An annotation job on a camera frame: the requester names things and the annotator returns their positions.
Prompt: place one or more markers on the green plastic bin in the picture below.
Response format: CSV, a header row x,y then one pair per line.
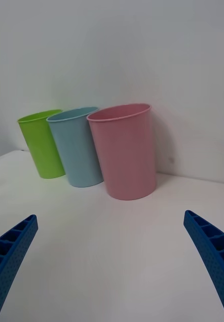
x,y
41,148

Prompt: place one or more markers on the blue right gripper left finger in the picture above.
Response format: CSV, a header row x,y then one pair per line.
x,y
11,256

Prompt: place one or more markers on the pink plastic bin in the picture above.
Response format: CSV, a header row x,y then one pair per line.
x,y
124,156

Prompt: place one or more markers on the pale blue plastic bin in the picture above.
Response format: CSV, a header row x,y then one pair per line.
x,y
79,156

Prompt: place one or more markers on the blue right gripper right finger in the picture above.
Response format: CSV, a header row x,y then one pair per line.
x,y
215,259

